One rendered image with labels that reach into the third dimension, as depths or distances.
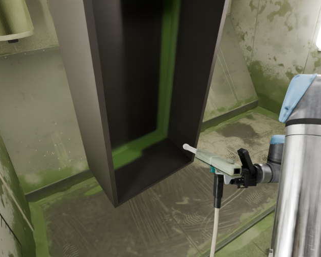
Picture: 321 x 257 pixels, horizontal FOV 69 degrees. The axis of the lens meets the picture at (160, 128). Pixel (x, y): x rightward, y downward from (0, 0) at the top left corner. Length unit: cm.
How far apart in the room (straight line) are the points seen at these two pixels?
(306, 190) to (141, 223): 142
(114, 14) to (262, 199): 163
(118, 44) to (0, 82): 129
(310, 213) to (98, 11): 102
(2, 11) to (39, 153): 104
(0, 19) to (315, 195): 189
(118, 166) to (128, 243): 53
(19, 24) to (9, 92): 58
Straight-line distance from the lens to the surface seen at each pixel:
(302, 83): 60
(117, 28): 120
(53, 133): 217
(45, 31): 232
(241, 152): 105
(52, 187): 219
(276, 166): 116
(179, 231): 176
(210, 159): 103
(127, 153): 163
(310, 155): 56
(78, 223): 196
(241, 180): 107
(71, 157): 216
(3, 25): 194
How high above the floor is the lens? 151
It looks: 32 degrees down
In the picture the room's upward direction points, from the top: 5 degrees counter-clockwise
